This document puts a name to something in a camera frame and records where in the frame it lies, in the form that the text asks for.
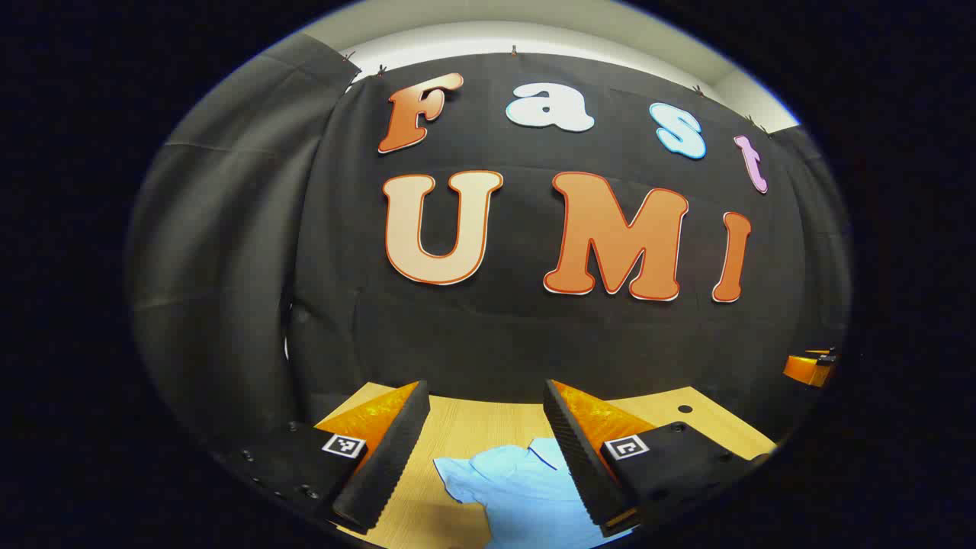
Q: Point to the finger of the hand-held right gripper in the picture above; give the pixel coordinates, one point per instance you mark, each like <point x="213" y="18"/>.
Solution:
<point x="808" y="369"/>

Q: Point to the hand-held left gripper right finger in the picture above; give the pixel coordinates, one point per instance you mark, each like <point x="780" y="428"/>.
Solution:
<point x="583" y="465"/>

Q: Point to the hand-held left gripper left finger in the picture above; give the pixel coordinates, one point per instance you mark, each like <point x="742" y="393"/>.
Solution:
<point x="389" y="457"/>

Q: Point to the light blue T-shirt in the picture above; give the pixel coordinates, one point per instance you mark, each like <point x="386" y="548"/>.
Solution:
<point x="526" y="496"/>

